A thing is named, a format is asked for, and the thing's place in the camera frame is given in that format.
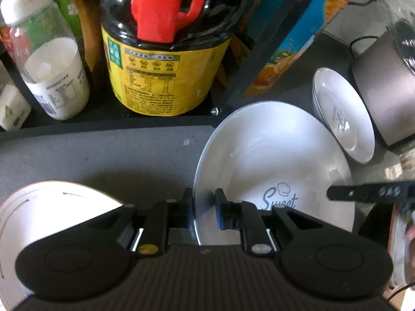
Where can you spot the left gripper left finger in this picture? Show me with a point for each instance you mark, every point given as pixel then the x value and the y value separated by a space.
pixel 165 219

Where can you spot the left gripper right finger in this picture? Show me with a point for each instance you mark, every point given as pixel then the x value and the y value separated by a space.
pixel 244 217

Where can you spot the large white Sweet plate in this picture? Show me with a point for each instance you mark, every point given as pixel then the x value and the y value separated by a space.
pixel 270 153

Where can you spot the small white Bakery plate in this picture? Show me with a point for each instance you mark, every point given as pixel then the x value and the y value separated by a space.
pixel 337 105

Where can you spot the grey rice cooker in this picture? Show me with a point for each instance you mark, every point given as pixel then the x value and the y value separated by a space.
pixel 384 76

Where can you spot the black metal shelf rack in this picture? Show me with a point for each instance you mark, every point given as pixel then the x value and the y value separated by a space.
pixel 104 112

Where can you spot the dark soy sauce bottle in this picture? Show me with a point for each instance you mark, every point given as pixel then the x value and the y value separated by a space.
pixel 163 55

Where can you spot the small clear spice jar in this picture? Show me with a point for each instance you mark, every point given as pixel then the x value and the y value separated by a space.
pixel 14 108

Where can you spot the white cap seasoning jar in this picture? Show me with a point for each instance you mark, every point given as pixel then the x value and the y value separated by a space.
pixel 47 56

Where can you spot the orange juice bottle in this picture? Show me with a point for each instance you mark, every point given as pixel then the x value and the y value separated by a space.
pixel 315 17

